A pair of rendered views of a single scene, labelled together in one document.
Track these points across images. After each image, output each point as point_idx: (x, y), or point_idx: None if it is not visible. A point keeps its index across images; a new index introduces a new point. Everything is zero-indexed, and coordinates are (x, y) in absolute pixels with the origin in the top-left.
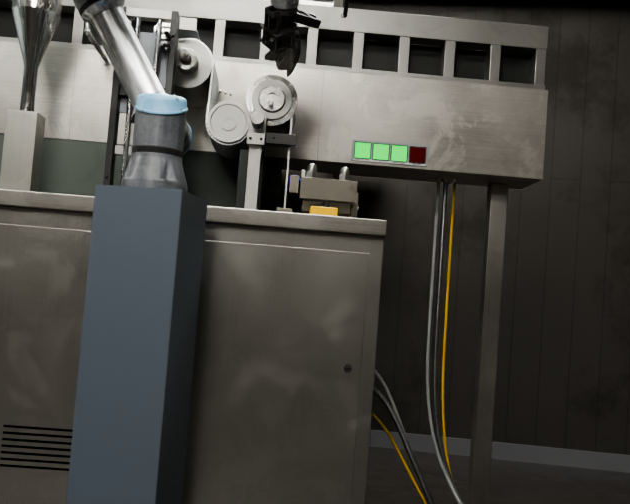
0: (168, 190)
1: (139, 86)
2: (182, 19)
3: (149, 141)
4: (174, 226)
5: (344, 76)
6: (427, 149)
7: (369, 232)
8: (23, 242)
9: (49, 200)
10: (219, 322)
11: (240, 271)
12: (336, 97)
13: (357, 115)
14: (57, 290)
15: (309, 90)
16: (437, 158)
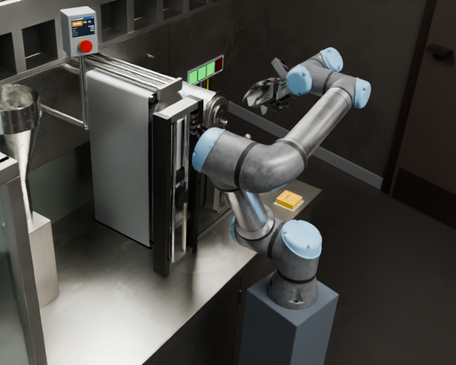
0: (332, 300)
1: (262, 219)
2: (174, 85)
3: (313, 274)
4: (332, 315)
5: (181, 22)
6: (223, 57)
7: (316, 202)
8: (167, 358)
9: (188, 324)
10: None
11: (263, 267)
12: (176, 43)
13: (188, 51)
14: (186, 364)
15: (161, 45)
16: (226, 61)
